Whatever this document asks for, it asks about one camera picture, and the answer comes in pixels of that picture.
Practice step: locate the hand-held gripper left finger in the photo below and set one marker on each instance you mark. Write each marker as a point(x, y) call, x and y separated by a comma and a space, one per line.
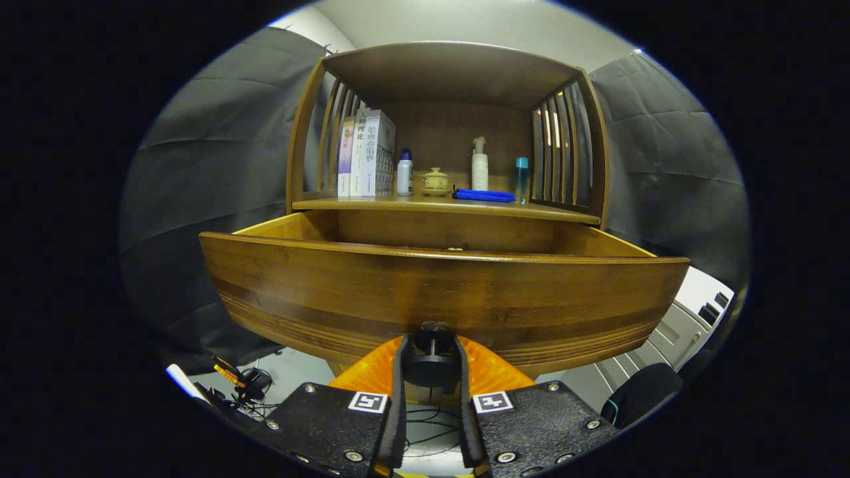
point(397, 411)

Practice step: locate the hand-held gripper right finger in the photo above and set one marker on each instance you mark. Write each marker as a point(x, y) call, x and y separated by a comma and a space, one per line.
point(467, 425)

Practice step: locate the black drawer knob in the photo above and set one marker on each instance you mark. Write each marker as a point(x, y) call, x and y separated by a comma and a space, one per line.
point(431, 368)

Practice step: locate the brown wooden drawer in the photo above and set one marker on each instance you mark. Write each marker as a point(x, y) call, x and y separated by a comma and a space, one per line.
point(431, 292)

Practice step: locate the wooden countertop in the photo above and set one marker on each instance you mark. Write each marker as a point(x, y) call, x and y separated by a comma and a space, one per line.
point(398, 204)

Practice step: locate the brown wooden cabinet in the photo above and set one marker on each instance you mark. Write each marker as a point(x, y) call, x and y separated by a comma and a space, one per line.
point(451, 73)

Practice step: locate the orange black device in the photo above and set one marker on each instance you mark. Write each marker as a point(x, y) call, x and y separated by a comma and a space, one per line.
point(252, 382)

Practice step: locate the black rounded cushion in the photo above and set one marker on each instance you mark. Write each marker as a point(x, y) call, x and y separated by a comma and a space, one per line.
point(641, 395)

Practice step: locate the blue cloth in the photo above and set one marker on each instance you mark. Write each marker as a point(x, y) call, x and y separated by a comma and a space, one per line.
point(485, 195)

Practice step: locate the yellow lidded teacup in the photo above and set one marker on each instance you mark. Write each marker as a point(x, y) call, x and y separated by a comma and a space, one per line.
point(435, 182)

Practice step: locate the white bottle blue cap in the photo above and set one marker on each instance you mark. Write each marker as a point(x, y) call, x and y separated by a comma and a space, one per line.
point(404, 176)

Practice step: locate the teal glass bottle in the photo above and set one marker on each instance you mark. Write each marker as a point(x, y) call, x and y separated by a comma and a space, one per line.
point(522, 182)

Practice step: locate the white pump bottle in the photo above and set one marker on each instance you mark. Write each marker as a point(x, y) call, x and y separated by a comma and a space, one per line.
point(479, 172)

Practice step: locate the thick white patterned book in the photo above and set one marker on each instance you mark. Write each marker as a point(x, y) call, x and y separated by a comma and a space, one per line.
point(378, 159)

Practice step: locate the thin white book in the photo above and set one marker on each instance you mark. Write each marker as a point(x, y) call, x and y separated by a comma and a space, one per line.
point(358, 159)

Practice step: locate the pink book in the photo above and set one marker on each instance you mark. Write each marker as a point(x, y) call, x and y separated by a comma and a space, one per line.
point(345, 159)

